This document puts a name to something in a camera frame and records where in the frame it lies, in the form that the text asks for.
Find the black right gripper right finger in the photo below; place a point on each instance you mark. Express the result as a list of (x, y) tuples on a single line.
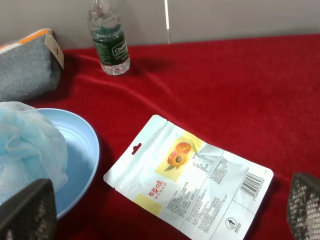
[(303, 207)]

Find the grey orange folded towel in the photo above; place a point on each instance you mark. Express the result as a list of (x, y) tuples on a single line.
[(30, 66)]

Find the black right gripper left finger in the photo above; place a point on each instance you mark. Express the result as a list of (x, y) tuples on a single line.
[(30, 214)]

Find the white dried apricot snack pouch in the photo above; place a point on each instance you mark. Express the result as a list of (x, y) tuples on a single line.
[(205, 192)]

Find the light blue round plate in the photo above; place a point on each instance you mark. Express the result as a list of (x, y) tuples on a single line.
[(83, 151)]

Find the blue mesh bath loofah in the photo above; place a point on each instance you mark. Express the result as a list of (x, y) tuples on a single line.
[(31, 148)]

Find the red tablecloth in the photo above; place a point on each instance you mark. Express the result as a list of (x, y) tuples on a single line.
[(258, 98)]

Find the clear water bottle green label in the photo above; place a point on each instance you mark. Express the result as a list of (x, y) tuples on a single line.
[(108, 36)]

